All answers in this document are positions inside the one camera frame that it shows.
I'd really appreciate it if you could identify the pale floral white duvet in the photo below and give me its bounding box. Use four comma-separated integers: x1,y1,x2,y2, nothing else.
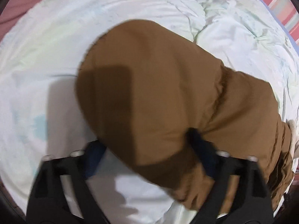
1,0,298,223

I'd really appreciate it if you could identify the pink bed sheet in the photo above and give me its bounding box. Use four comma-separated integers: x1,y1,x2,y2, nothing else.
1,0,41,40

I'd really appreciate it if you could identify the brown jacket with fleece collar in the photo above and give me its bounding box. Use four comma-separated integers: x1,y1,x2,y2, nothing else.
76,20,293,210

